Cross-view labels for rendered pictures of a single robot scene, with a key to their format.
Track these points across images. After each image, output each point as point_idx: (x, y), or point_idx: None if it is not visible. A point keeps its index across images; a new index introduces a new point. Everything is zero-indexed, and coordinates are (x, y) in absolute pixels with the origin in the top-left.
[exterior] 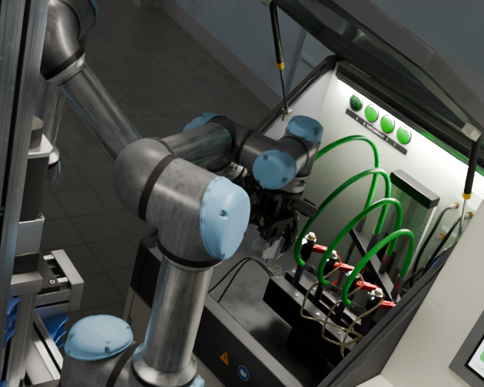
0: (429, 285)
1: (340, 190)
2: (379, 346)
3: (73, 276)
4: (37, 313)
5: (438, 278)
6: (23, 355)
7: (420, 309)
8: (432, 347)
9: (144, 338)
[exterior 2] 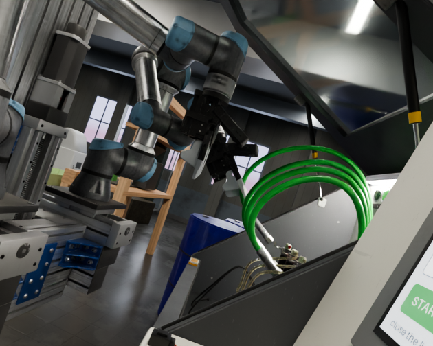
0: None
1: (295, 162)
2: (267, 295)
3: (119, 222)
4: (82, 226)
5: (370, 222)
6: (12, 181)
7: (341, 268)
8: (339, 315)
9: None
